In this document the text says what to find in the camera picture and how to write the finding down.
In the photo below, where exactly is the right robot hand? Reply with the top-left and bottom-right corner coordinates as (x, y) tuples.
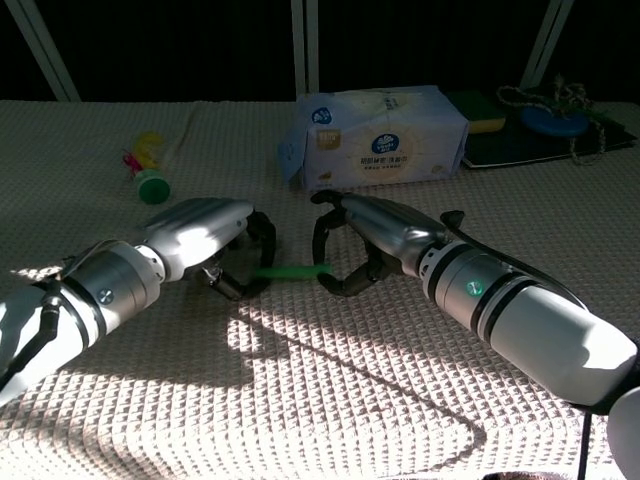
(309, 189), (452, 298)

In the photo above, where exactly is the yellow green sponge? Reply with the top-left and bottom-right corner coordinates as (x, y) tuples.
(445, 89), (508, 135)

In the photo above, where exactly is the dark notebook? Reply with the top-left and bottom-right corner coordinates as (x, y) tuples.
(458, 87), (639, 171)

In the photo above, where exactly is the beige twisted rope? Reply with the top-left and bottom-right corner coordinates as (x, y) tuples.
(495, 74), (608, 168)

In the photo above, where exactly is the blue round disc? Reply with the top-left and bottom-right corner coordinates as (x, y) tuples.
(519, 105), (590, 137)

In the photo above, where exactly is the white frame post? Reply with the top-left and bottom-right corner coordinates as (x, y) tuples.
(290, 0), (321, 97)
(519, 0), (577, 89)
(2, 0), (82, 102)

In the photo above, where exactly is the white waffle tablecloth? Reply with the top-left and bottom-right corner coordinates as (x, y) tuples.
(0, 99), (640, 480)

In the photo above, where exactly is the yellow feather shuttlecock green base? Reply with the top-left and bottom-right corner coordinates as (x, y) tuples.
(121, 130), (173, 207)

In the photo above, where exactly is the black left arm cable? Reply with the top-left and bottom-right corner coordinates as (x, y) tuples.
(0, 278), (65, 397)

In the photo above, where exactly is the blue white tissue pack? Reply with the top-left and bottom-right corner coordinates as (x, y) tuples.
(277, 84), (471, 193)

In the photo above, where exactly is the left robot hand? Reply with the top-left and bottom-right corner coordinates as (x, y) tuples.
(139, 196), (278, 302)

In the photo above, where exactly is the green stick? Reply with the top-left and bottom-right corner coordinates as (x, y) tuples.
(255, 264), (336, 282)

